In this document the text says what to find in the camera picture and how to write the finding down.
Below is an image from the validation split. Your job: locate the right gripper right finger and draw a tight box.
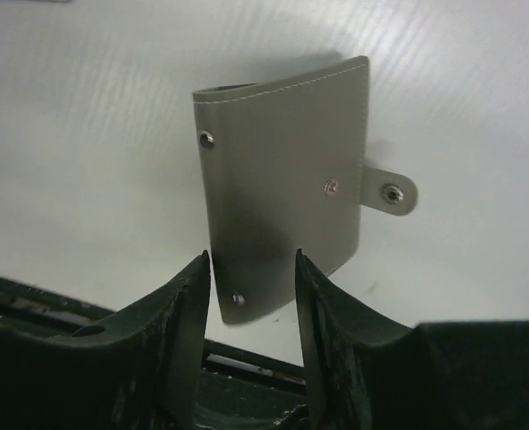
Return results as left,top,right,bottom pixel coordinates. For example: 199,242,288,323
295,253,529,429

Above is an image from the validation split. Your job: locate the grey card holder wallet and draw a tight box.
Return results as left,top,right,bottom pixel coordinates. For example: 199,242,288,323
192,56,419,325

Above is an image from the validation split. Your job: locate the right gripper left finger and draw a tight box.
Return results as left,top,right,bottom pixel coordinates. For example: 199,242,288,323
0,254,211,429

